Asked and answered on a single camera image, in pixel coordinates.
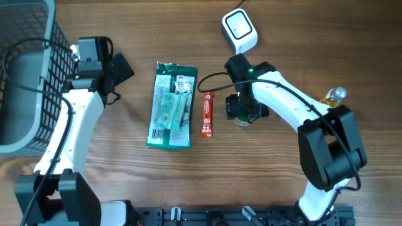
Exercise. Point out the white barcode scanner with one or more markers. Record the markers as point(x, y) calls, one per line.
point(239, 31)

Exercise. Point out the green lidded cup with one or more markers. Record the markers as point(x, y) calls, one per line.
point(241, 121)

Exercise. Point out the green sponge package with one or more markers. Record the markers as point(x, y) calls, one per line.
point(176, 79)

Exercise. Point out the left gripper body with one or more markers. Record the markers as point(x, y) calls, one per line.
point(117, 72)

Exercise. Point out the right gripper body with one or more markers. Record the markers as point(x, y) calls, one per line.
point(233, 105)

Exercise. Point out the red coffee stick sachet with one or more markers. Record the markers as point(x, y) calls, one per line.
point(207, 115)

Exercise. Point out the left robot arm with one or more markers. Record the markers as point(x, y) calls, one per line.
point(57, 192)

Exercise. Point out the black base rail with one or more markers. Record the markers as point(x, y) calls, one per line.
point(281, 216)

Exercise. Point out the yellow dish soap bottle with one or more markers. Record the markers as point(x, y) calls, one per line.
point(334, 97)

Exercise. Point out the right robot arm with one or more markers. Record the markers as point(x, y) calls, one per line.
point(330, 145)

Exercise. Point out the teal snack packet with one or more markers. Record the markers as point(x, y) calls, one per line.
point(172, 110)

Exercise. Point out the grey plastic mesh basket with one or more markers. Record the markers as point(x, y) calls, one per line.
point(34, 64)

